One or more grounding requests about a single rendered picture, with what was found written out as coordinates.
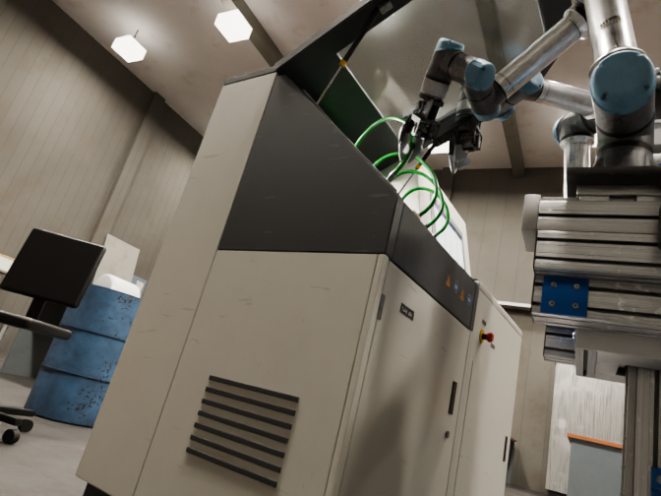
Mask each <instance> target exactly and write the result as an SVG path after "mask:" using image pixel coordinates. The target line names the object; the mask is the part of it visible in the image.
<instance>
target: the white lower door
mask: <svg viewBox="0 0 661 496"><path fill-rule="evenodd" d="M469 334H470V331H469V330H468V329H467V328H465V327H464V326H463V325H462V324H461V323H460V322H459V321H457V320H456V318H455V317H454V316H453V315H452V314H450V313H449V312H448V311H447V310H446V309H445V308H444V307H442V306H441V305H440V304H439V303H438V302H437V301H436V300H434V299H433V298H432V297H431V296H430V295H429V294H428V293H426V292H425V291H424V290H423V289H422V288H421V287H420V286H418V285H417V284H416V283H415V282H414V281H413V280H412V279H410V278H409V277H408V276H407V275H406V274H405V273H404V272H402V271H401V270H400V269H399V268H398V267H397V266H396V265H394V264H393V263H392V262H391V261H389V263H388V267H387V272H386V277H385V281H384V286H383V290H382V295H381V300H380V304H379V309H378V314H377V318H376V323H375V328H374V332H373V336H372V341H371V345H370V350H369V355H368V359H367V364H366V369H365V373H364V378H363V382H362V387H361V392H360V396H359V401H358V405H357V409H356V414H355V419H354V423H353V428H352V433H351V437H350V442H349V447H348V451H347V456H346V461H345V465H344V470H343V474H342V479H341V483H340V487H339V492H338V496H446V492H447V485H448V479H449V472H450V465H451V453H452V446H453V440H454V433H455V426H456V420H457V414H458V407H459V400H460V394H461V387H462V380H463V373H464V367H465V360H466V353H467V348H468V341H469Z"/></svg>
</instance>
